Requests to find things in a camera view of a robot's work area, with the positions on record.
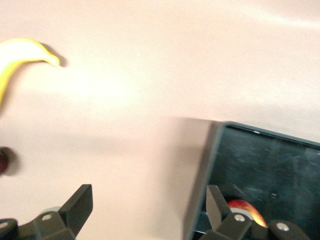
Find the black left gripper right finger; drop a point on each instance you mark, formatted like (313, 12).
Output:
(237, 227)

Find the red yellow apple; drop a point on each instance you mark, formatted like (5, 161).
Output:
(243, 206)

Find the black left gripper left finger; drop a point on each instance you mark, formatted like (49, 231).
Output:
(72, 212)

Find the black plastic box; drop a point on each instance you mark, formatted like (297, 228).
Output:
(262, 162)

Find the dark purple plum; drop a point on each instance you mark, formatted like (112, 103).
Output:
(3, 161)

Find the yellow banana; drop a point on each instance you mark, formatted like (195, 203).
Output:
(15, 55)

